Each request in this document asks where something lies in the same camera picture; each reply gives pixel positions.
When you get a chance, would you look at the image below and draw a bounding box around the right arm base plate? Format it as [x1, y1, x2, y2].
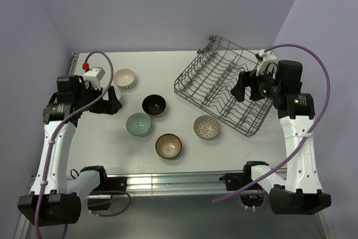
[219, 172, 252, 191]

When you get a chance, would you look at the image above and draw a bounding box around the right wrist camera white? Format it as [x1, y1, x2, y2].
[256, 49, 278, 76]

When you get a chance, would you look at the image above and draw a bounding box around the red patterned bowl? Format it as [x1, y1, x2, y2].
[193, 115, 220, 139]

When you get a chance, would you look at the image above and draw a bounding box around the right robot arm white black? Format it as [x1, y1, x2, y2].
[231, 60, 332, 215]

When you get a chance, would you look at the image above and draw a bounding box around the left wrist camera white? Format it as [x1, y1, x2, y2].
[82, 63, 105, 90]

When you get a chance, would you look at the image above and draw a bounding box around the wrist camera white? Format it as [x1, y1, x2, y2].
[256, 49, 278, 76]
[82, 63, 105, 90]

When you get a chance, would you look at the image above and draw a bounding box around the white bowl striped outside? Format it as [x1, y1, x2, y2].
[112, 69, 136, 90]

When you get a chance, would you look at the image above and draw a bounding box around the grey wire dish rack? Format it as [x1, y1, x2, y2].
[174, 36, 272, 137]

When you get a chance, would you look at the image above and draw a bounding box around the light green bowl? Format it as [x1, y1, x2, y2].
[126, 113, 152, 136]

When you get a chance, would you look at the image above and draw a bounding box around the plain white bowl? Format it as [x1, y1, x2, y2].
[114, 87, 121, 101]

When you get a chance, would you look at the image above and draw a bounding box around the black glossy bowl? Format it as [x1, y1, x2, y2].
[142, 94, 167, 116]

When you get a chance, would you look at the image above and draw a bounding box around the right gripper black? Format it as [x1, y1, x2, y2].
[230, 65, 282, 102]

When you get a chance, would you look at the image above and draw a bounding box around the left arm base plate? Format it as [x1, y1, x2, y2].
[90, 176, 128, 195]

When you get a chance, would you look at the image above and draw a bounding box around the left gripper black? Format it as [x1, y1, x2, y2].
[75, 82, 121, 115]

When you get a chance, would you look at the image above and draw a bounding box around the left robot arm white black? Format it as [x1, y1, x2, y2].
[18, 75, 122, 227]

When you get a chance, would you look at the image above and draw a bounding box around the brown beige bowl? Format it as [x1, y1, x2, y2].
[155, 133, 182, 160]

